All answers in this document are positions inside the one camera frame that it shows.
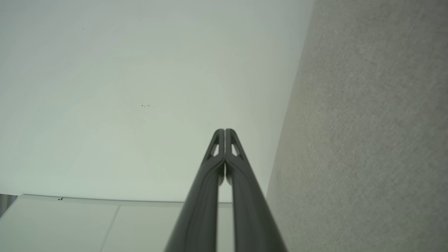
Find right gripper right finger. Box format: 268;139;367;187
225;128;288;252

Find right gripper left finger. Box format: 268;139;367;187
164;128;225;252

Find grey fabric sofa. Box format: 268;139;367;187
266;0;448;252

